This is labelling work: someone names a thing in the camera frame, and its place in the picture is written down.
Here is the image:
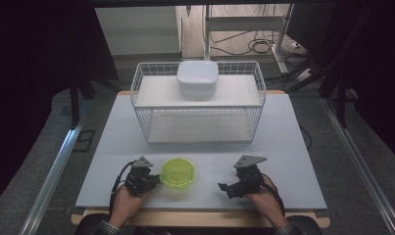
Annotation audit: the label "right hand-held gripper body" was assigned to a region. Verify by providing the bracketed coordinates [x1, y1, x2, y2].
[232, 155, 268, 197]

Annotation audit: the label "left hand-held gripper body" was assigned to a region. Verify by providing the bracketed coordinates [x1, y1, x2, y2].
[124, 156, 155, 198]

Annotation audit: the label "green translucent bowl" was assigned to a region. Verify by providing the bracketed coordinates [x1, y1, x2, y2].
[160, 157, 196, 189]

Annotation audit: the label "white wire shelf rack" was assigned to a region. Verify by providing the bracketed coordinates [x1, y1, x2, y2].
[129, 61, 268, 145]

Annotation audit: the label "white square bowl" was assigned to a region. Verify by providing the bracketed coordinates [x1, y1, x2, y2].
[175, 60, 220, 98]

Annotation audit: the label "person's left hand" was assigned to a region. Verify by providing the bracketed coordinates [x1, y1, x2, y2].
[109, 183, 155, 228]

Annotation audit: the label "person's right hand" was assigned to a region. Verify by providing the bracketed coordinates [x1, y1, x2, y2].
[244, 175, 287, 228]

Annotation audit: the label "black stool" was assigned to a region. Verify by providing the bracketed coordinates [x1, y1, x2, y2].
[284, 213, 323, 235]

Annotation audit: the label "black stand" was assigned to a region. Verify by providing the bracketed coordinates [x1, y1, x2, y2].
[282, 48, 351, 129]
[69, 71, 122, 129]

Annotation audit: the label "white power strip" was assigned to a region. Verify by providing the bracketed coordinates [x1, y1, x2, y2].
[295, 68, 315, 82]

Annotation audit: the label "white cabinet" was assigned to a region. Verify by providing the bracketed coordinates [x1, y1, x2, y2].
[94, 5, 182, 56]

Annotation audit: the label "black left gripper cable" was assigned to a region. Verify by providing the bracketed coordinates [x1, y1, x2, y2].
[108, 160, 137, 216]

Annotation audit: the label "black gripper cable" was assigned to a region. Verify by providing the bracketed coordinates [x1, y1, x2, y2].
[108, 160, 137, 216]
[261, 181, 287, 218]

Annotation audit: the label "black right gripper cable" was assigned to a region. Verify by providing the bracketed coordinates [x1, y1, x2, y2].
[261, 181, 287, 218]

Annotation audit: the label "thin black cable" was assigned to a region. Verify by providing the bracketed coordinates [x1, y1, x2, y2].
[298, 124, 314, 152]

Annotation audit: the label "aluminium rail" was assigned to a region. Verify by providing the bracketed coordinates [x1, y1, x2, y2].
[320, 97, 395, 235]
[19, 117, 87, 235]

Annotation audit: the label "black floor cables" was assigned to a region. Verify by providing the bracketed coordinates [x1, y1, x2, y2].
[210, 29, 306, 57]

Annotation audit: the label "white desk frame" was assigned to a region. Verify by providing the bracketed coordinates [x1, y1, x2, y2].
[202, 3, 295, 74]

